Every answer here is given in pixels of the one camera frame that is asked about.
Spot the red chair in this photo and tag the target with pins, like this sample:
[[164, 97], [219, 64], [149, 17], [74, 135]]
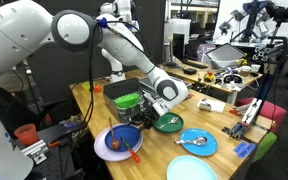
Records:
[[274, 113]]

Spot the blue tape patch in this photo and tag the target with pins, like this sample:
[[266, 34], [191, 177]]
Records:
[[244, 149]]

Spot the white paper box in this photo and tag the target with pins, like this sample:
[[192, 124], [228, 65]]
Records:
[[214, 106]]

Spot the wooden side desk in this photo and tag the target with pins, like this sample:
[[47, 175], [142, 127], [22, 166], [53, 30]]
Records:
[[184, 76]]

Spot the silver aluminium block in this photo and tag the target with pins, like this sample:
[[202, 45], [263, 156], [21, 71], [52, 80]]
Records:
[[34, 150]]

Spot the black keyboard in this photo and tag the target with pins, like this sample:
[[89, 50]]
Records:
[[195, 64]]

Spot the green plastic bowl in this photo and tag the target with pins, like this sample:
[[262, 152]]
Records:
[[127, 100]]

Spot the green chair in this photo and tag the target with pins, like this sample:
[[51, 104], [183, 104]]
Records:
[[265, 145]]

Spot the small black box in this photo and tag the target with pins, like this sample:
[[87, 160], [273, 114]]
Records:
[[190, 71]]

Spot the white cup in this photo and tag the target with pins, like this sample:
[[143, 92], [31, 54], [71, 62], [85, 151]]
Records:
[[245, 71]]

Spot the pale turquoise plate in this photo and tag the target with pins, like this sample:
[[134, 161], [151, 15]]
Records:
[[190, 170]]

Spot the black office chair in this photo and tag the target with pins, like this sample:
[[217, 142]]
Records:
[[7, 106]]

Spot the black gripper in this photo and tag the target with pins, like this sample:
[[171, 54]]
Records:
[[150, 118]]

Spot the sky blue plate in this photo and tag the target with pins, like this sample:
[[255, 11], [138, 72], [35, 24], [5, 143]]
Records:
[[200, 150]]

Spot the brown wooden spoon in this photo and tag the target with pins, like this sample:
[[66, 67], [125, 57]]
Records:
[[115, 143]]

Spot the large lavender plate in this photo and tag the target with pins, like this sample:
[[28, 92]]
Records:
[[99, 148]]

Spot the white rounded device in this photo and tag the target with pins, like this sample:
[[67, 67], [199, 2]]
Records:
[[0, 153]]

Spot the red plastic cup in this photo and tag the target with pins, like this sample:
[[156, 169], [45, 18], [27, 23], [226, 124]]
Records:
[[26, 135]]

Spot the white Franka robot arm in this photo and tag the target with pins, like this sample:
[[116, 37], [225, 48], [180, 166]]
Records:
[[17, 33]]

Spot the dark blue plate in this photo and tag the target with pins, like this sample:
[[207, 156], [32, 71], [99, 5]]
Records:
[[130, 135]]

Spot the black camera stand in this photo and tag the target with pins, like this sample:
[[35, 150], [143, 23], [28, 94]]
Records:
[[250, 115]]

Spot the white headset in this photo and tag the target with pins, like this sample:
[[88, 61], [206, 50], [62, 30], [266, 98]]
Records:
[[233, 80]]

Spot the dark green plate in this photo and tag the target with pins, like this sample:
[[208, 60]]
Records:
[[175, 126]]

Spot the black computer monitor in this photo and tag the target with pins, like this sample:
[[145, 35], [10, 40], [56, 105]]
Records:
[[178, 46]]

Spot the silver spoon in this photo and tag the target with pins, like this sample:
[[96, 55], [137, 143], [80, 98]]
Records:
[[199, 141], [174, 120]]

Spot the small yellow-green bowl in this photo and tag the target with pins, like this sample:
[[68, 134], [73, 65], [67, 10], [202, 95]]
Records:
[[85, 86]]

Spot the metal dish rack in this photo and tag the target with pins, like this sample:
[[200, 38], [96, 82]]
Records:
[[117, 86]]

